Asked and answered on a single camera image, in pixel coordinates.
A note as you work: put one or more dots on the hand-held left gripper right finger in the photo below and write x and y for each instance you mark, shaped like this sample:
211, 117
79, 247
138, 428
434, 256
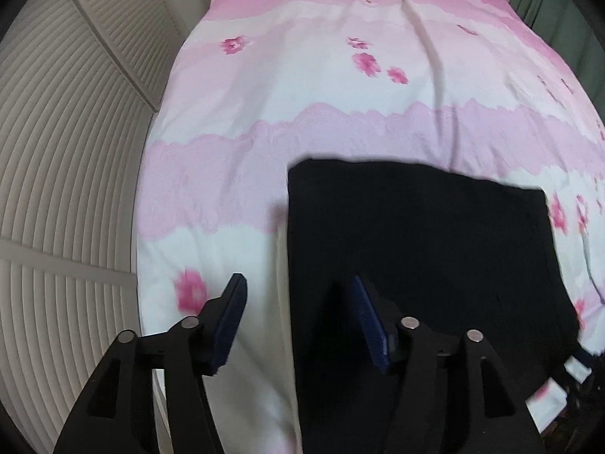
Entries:
373, 328

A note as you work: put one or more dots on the grey green curtain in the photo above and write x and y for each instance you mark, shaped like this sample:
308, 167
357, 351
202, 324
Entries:
557, 14

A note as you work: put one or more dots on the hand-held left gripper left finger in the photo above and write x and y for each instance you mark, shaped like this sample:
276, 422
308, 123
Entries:
227, 328

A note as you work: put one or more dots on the white louvered closet door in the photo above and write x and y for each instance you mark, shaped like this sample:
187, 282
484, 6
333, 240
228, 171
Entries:
142, 14
66, 165

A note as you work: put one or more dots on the pink floral blanket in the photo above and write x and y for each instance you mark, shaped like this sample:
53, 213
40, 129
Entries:
331, 104

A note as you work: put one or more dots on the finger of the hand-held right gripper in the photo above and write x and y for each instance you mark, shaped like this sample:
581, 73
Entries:
585, 357

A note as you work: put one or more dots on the black pants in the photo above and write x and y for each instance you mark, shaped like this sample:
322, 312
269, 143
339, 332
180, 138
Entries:
425, 255

